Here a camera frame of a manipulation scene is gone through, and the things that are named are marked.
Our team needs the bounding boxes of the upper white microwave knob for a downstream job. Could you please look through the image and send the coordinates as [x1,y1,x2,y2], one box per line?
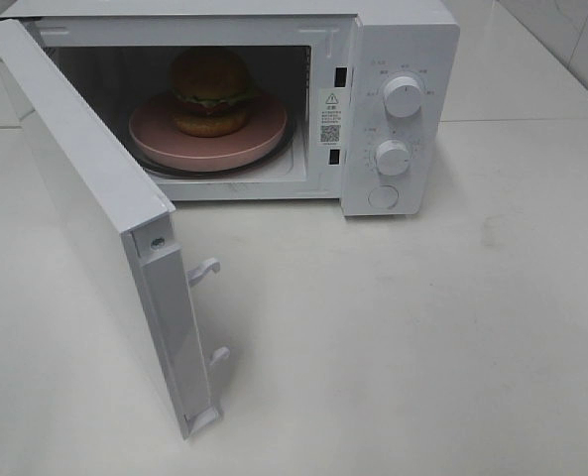
[382,73,423,118]

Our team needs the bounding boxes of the burger with lettuce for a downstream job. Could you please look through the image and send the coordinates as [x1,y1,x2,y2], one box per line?
[169,46,260,138]

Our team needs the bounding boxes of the white microwave door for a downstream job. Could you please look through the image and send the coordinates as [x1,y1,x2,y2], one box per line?
[0,20,229,437]

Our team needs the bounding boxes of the white microwave oven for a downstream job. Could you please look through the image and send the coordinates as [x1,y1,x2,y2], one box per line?
[0,1,459,233]

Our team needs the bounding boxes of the white warning sticker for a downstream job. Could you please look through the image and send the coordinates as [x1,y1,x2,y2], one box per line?
[317,87,345,147]

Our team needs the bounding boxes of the pink plate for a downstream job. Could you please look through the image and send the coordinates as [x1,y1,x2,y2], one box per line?
[129,93,289,173]

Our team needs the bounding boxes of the lower white microwave knob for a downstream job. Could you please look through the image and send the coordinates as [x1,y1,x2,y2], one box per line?
[375,140,412,177]

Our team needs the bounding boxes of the round white door button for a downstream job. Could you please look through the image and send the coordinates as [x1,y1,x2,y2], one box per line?
[368,185,400,210]

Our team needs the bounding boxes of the white microwave knob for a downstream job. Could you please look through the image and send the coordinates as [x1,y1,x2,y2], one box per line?
[375,140,412,177]
[382,73,423,118]

